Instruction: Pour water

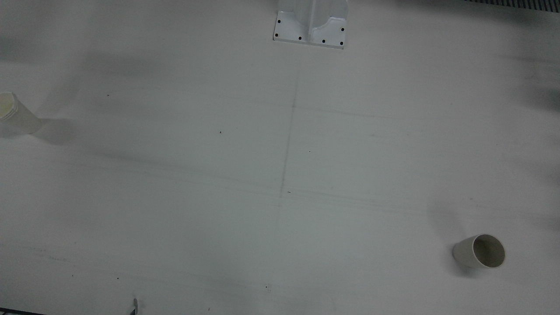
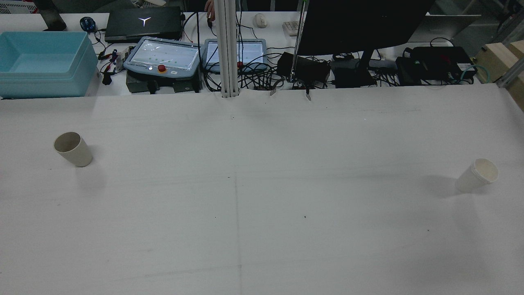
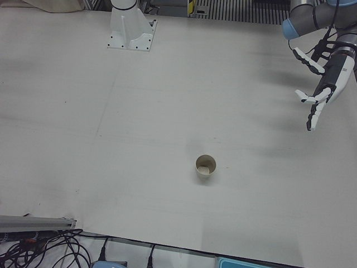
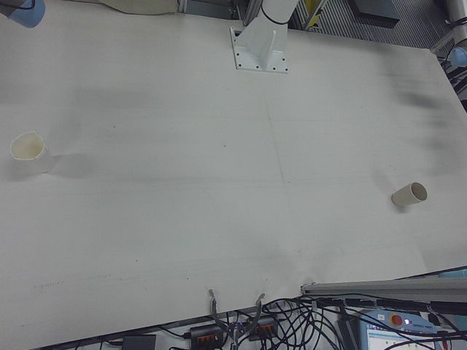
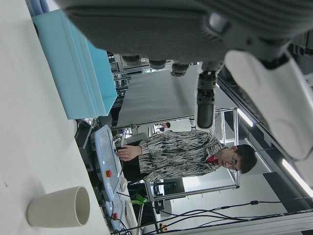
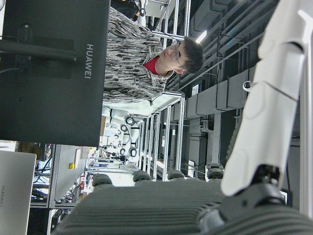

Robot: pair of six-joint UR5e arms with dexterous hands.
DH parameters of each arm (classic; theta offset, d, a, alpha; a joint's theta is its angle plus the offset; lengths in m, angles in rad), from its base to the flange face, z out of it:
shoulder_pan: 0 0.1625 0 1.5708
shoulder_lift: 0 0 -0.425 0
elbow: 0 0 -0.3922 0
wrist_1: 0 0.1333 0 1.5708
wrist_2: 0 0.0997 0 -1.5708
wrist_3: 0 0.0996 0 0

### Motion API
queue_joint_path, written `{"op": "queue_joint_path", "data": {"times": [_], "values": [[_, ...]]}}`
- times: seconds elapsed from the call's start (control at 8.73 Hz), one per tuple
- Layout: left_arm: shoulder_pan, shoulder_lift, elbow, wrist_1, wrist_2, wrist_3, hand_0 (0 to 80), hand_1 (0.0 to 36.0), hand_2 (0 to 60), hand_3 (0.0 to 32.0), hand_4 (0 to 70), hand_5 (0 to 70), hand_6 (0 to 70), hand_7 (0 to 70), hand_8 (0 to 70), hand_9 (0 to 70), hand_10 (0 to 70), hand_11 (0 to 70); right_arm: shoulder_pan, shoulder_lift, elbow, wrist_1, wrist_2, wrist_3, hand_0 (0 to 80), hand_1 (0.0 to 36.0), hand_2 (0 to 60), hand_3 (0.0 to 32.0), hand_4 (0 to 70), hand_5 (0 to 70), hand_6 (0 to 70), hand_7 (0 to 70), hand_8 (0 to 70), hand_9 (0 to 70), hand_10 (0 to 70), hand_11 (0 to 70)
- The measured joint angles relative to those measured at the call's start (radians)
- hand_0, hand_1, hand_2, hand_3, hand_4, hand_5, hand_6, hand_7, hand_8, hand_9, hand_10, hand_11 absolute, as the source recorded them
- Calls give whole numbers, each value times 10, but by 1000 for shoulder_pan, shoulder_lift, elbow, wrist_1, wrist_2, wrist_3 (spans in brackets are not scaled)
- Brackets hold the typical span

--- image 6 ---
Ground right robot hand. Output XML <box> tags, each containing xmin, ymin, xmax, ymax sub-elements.
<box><xmin>52</xmin><ymin>0</ymin><xmax>313</xmax><ymax>235</ymax></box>

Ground ceiling light strip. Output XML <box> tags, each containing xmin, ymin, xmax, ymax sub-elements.
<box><xmin>195</xmin><ymin>30</ymin><xmax>208</xmax><ymax>44</ymax></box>

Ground aluminium profile frame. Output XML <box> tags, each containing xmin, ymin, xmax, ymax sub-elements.
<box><xmin>146</xmin><ymin>0</ymin><xmax>192</xmax><ymax>42</ymax></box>
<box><xmin>136</xmin><ymin>91</ymin><xmax>186</xmax><ymax>182</ymax></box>

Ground grey cabinet with yellow button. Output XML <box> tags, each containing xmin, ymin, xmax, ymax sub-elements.
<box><xmin>48</xmin><ymin>144</ymin><xmax>97</xmax><ymax>209</ymax></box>

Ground man in patterned grey jacket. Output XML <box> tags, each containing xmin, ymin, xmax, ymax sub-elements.
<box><xmin>102</xmin><ymin>6</ymin><xmax>204</xmax><ymax>106</ymax></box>

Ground silver Huawei laptop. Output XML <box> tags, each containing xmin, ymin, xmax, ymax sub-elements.
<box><xmin>0</xmin><ymin>150</ymin><xmax>37</xmax><ymax>235</ymax></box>

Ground black Huawei monitor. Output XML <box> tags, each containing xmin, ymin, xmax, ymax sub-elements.
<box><xmin>0</xmin><ymin>0</ymin><xmax>111</xmax><ymax>147</ymax></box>

